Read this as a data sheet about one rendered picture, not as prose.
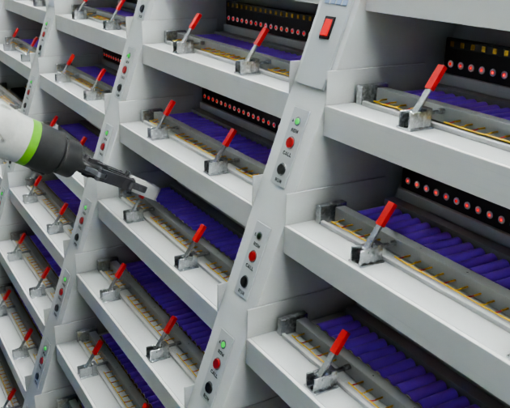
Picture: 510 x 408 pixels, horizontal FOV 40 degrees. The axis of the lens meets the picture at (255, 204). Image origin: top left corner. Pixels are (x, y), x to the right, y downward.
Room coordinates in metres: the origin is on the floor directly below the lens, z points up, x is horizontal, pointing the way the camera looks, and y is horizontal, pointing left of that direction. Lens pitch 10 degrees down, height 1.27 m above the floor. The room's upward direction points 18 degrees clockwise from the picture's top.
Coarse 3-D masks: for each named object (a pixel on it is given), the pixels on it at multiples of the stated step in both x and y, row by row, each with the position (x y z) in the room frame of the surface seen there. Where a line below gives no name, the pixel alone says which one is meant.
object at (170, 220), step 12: (132, 192) 1.63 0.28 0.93; (144, 204) 1.56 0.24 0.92; (156, 204) 1.53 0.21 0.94; (156, 216) 1.49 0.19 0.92; (168, 216) 1.46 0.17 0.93; (180, 228) 1.41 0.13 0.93; (192, 240) 1.36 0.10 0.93; (204, 240) 1.35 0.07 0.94; (216, 252) 1.30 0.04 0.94; (216, 264) 1.28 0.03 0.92; (228, 264) 1.25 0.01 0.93; (228, 276) 1.22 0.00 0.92
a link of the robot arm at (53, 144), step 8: (48, 128) 1.34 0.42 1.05; (56, 128) 1.37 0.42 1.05; (48, 136) 1.33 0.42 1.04; (56, 136) 1.34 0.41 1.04; (64, 136) 1.36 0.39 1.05; (40, 144) 1.32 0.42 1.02; (48, 144) 1.32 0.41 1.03; (56, 144) 1.34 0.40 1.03; (64, 144) 1.35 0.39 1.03; (40, 152) 1.32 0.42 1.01; (48, 152) 1.32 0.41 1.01; (56, 152) 1.33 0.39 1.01; (64, 152) 1.35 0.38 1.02; (32, 160) 1.32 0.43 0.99; (40, 160) 1.32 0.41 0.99; (48, 160) 1.33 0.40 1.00; (56, 160) 1.34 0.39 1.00; (32, 168) 1.34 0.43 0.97; (40, 168) 1.34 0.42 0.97; (48, 168) 1.34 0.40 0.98; (32, 176) 1.36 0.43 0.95
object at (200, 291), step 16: (144, 176) 1.67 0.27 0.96; (160, 176) 1.69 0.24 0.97; (112, 192) 1.63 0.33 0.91; (112, 208) 1.56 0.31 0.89; (128, 208) 1.57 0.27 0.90; (112, 224) 1.54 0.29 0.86; (128, 224) 1.47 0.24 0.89; (144, 224) 1.48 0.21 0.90; (160, 224) 1.48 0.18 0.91; (240, 224) 1.43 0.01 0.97; (128, 240) 1.46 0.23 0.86; (144, 240) 1.39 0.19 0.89; (160, 240) 1.39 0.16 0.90; (176, 240) 1.40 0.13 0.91; (144, 256) 1.38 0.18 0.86; (160, 256) 1.32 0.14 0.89; (160, 272) 1.32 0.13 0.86; (176, 272) 1.26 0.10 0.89; (192, 272) 1.26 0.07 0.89; (176, 288) 1.26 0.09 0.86; (192, 288) 1.20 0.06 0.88; (208, 288) 1.20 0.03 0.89; (224, 288) 1.12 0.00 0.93; (192, 304) 1.20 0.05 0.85; (208, 304) 1.15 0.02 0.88; (208, 320) 1.15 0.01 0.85
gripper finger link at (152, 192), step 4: (136, 180) 1.47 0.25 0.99; (140, 180) 1.48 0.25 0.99; (144, 184) 1.48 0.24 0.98; (148, 184) 1.49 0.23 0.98; (148, 188) 1.49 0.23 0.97; (152, 188) 1.50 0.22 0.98; (156, 188) 1.50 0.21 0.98; (160, 188) 1.51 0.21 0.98; (136, 192) 1.48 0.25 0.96; (140, 192) 1.48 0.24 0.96; (148, 192) 1.49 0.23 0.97; (152, 192) 1.50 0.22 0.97; (156, 192) 1.50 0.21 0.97; (144, 196) 1.49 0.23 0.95; (148, 196) 1.49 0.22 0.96; (152, 196) 1.50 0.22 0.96; (156, 196) 1.50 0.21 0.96
